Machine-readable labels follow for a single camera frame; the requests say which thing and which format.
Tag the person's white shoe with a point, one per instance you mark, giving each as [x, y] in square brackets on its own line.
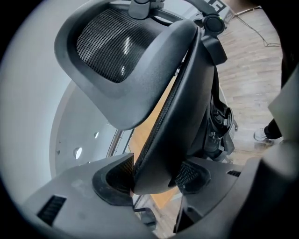
[261, 134]

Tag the black mesh office chair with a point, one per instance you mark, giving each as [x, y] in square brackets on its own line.
[187, 105]

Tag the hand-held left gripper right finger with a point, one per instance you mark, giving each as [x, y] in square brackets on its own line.
[210, 186]

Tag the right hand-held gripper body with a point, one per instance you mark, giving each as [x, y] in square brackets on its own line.
[213, 23]

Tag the silver metal rail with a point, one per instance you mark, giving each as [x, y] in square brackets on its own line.
[116, 143]

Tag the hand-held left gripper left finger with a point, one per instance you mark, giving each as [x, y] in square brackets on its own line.
[77, 193]

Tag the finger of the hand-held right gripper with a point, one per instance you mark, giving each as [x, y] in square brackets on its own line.
[216, 50]

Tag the wooden desk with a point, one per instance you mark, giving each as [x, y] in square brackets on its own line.
[143, 133]

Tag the person's black trouser leg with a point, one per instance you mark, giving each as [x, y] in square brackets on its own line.
[274, 130]

